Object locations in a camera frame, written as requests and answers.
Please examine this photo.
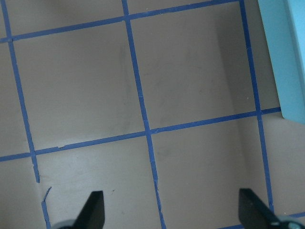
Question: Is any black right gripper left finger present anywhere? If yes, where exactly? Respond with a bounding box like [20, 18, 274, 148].
[73, 191, 105, 229]

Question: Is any brown paper table cover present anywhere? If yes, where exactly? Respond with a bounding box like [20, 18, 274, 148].
[0, 0, 305, 229]

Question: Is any light blue storage bin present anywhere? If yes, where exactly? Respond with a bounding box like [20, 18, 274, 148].
[258, 0, 305, 124]

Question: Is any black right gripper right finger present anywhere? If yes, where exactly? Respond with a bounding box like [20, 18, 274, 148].
[238, 188, 279, 229]

